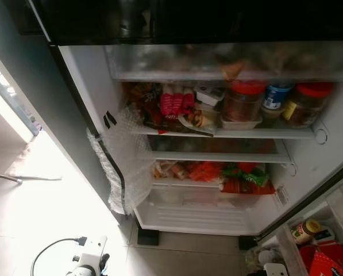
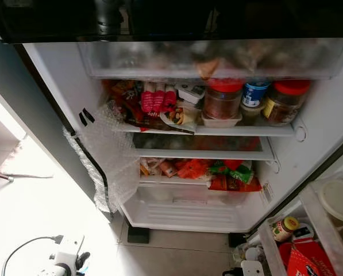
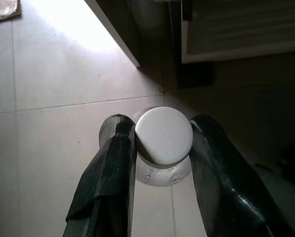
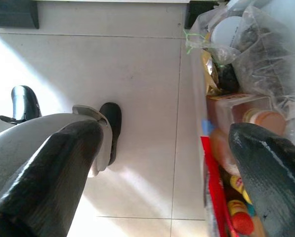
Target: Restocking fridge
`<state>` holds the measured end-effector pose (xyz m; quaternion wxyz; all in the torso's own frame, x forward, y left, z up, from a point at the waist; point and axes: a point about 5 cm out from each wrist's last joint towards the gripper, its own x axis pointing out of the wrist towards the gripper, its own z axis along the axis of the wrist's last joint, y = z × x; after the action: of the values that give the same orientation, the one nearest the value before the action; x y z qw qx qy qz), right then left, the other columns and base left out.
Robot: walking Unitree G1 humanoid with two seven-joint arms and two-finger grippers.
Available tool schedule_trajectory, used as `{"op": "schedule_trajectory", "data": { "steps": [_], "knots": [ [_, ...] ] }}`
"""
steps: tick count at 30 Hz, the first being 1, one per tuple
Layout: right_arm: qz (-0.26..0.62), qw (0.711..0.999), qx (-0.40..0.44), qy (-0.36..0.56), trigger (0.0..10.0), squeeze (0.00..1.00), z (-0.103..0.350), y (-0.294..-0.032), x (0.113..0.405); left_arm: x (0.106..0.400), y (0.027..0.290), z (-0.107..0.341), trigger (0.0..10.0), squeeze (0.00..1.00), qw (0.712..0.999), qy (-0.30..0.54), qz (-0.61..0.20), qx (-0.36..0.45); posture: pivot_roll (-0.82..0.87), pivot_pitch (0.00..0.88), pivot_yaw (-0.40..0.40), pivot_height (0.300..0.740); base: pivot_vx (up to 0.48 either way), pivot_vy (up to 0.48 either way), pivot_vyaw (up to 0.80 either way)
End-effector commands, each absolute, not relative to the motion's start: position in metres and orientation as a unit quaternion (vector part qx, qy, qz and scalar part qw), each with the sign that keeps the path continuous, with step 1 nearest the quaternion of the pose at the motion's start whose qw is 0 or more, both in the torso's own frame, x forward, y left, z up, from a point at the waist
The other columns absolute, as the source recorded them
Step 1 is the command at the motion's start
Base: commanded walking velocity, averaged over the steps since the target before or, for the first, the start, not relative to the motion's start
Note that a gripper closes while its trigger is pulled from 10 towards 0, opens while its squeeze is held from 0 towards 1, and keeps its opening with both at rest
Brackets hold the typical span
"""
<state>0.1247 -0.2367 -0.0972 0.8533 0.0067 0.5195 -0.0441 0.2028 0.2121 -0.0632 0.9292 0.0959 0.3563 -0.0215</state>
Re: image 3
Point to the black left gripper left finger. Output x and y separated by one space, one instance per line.
107 177

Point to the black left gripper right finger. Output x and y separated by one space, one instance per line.
226 187

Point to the white capped plastic bottle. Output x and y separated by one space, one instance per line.
164 137

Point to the beige doormat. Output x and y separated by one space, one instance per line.
4 10

